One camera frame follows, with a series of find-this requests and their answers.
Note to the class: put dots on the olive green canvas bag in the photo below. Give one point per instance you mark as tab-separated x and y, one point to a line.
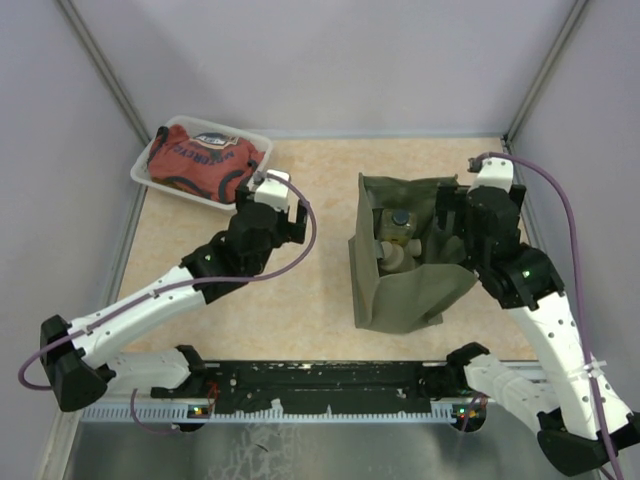
403	302

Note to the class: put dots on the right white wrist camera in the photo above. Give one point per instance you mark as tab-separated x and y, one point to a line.
492	172

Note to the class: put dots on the green bottle white cap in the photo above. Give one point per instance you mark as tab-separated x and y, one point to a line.
399	259

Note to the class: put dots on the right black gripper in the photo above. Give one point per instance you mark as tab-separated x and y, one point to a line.
450	197

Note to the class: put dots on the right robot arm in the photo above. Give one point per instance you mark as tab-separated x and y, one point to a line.
579	421

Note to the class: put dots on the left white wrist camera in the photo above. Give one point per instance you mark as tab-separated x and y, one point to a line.
268	189

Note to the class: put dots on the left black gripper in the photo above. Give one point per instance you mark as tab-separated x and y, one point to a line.
293	230

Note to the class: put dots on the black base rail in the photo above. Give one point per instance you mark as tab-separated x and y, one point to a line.
318	387

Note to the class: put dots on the red printed t-shirt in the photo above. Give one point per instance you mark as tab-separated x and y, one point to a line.
208	165

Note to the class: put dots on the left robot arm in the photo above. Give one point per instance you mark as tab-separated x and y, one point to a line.
83	359

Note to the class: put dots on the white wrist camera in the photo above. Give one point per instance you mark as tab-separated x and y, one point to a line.
492	172
268	189

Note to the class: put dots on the white plastic basket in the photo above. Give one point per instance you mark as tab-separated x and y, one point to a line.
194	126

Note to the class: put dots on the square clear bottle black cap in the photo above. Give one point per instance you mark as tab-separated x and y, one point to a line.
397	226

